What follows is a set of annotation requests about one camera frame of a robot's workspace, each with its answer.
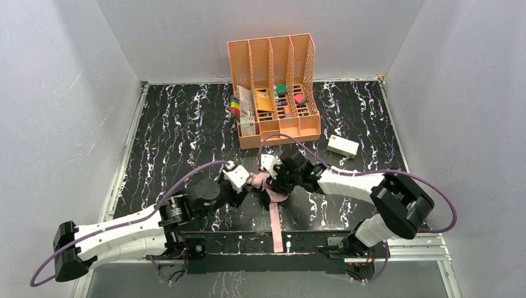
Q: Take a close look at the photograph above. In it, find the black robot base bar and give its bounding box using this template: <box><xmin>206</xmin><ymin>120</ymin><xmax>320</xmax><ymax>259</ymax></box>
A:
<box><xmin>182</xmin><ymin>230</ymin><xmax>358</xmax><ymax>274</ymax></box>

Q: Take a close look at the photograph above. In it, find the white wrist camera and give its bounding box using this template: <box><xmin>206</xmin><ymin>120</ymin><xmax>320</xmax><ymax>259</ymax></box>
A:
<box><xmin>221</xmin><ymin>161</ymin><xmax>251</xmax><ymax>193</ymax></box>
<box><xmin>259</xmin><ymin>154</ymin><xmax>282</xmax><ymax>179</ymax></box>

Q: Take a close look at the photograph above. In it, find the white green small box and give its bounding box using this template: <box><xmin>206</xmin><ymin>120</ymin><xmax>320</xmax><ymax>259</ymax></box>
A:
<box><xmin>327</xmin><ymin>135</ymin><xmax>360</xmax><ymax>158</ymax></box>

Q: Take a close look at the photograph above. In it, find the white red box in organizer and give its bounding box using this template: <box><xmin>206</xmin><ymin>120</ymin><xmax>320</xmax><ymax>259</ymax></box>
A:
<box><xmin>239</xmin><ymin>116</ymin><xmax>257</xmax><ymax>137</ymax></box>

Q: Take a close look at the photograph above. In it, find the purple cable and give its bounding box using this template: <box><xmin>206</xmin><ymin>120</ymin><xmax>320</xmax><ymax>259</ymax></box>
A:
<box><xmin>29</xmin><ymin>160</ymin><xmax>231</xmax><ymax>288</ymax></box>
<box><xmin>257</xmin><ymin>133</ymin><xmax>458</xmax><ymax>284</ymax></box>

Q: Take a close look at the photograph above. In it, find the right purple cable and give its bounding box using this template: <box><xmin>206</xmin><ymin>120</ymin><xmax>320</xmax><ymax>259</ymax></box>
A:
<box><xmin>257</xmin><ymin>133</ymin><xmax>458</xmax><ymax>284</ymax></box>

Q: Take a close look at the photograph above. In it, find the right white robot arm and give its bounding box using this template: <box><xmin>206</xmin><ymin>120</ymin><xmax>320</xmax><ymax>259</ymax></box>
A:
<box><xmin>260</xmin><ymin>149</ymin><xmax>435</xmax><ymax>254</ymax></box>

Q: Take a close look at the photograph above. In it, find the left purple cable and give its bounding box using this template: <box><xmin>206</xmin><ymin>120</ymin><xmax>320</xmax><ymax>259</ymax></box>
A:
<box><xmin>29</xmin><ymin>160</ymin><xmax>231</xmax><ymax>288</ymax></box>

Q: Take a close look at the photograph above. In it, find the orange plastic desk organizer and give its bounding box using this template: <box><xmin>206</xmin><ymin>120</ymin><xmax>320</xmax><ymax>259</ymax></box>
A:
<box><xmin>227</xmin><ymin>34</ymin><xmax>321</xmax><ymax>150</ymax></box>

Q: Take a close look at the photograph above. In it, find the green white eraser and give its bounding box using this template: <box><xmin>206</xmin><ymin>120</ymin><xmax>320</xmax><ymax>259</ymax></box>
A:
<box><xmin>275</xmin><ymin>84</ymin><xmax>287</xmax><ymax>97</ymax></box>

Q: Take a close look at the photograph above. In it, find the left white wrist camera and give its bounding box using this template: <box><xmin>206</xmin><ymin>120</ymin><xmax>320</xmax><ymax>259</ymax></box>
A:
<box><xmin>221</xmin><ymin>161</ymin><xmax>251</xmax><ymax>193</ymax></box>

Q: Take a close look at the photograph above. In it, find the black pink folding umbrella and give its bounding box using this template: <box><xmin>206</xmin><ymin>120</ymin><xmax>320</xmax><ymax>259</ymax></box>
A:
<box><xmin>249</xmin><ymin>173</ymin><xmax>288</xmax><ymax>253</ymax></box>

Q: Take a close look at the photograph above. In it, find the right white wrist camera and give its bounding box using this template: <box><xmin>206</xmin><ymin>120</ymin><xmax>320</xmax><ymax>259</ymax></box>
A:
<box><xmin>259</xmin><ymin>154</ymin><xmax>282</xmax><ymax>179</ymax></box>

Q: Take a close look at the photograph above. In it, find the yellow spiral notebook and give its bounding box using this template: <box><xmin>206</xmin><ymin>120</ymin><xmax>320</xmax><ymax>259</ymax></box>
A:
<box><xmin>254</xmin><ymin>90</ymin><xmax>274</xmax><ymax>114</ymax></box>

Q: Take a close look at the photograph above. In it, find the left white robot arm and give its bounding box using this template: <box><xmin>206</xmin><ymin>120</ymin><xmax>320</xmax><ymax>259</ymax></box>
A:
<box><xmin>53</xmin><ymin>178</ymin><xmax>248</xmax><ymax>282</ymax></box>

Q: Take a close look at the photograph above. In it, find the pink grey eraser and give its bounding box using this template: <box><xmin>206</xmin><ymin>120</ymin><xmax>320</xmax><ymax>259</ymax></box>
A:
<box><xmin>293</xmin><ymin>93</ymin><xmax>308</xmax><ymax>106</ymax></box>

